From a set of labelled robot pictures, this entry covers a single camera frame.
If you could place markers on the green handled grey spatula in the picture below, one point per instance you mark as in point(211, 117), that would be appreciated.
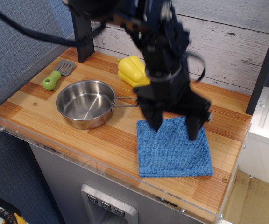
point(63, 68)

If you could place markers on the dark grey post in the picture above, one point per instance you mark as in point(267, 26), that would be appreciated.
point(82, 29)
point(259, 85)

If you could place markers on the yellow toy bell pepper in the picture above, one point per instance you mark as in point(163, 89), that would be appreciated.
point(132, 71)

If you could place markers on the white ridged side appliance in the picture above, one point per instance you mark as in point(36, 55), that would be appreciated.
point(254, 157)

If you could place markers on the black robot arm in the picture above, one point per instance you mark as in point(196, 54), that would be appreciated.
point(156, 32)

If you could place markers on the stainless steel pan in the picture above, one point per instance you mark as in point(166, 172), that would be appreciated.
point(88, 104)

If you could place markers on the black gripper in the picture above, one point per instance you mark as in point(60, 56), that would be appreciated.
point(174, 96)

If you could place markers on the grey cabinet with button panel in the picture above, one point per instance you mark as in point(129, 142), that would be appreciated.
point(84, 196)

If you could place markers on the clear acrylic guard rail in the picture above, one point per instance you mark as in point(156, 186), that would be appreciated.
point(28, 111)

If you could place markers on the blue microfiber cloth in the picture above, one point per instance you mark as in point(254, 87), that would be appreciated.
point(169, 152)

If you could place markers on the dark grey right post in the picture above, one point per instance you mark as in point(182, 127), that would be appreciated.
point(259, 85)

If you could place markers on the yellow object bottom left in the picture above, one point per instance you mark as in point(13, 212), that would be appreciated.
point(19, 219)

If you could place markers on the dark grey left post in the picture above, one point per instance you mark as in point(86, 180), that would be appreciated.
point(82, 29)

